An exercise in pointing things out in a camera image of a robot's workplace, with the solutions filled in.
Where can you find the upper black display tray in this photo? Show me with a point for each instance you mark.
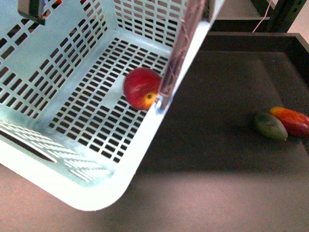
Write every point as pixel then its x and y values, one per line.
pixel 250 24

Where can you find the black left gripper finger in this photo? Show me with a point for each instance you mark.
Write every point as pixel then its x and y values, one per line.
pixel 32 10

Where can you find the black display tray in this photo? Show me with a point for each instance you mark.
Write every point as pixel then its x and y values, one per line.
pixel 206 169
pixel 250 24

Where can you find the lower black display tray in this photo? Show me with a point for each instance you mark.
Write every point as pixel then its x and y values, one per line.
pixel 206 169

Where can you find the black perforated post right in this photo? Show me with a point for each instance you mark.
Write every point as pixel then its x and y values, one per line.
pixel 284 15

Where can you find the red orange mango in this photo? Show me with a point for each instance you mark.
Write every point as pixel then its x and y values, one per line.
pixel 296 123

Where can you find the light blue plastic basket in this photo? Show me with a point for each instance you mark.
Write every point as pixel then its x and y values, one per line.
pixel 65 124

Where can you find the red yellow apple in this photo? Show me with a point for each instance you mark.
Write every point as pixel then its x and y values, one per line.
pixel 141 87

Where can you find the green mango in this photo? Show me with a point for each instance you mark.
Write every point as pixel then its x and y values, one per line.
pixel 269 126

